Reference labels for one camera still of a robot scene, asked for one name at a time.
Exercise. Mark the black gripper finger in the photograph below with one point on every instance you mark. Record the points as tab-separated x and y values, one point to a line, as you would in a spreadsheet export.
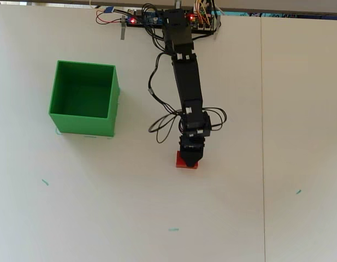
197	155
186	157

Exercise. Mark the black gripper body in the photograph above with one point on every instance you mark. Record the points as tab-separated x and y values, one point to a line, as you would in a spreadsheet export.
192	143

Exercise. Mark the red rectangular block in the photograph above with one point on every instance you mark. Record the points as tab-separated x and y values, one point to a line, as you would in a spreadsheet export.
179	163

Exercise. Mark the green square plastic bin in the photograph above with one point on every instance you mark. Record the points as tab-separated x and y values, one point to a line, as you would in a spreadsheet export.
81	125

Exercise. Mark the black base board with electronics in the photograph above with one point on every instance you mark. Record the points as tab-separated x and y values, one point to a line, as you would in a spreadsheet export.
146	19

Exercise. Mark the grey table clamp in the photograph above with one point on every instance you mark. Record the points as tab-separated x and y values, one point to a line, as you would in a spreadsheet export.
123	27

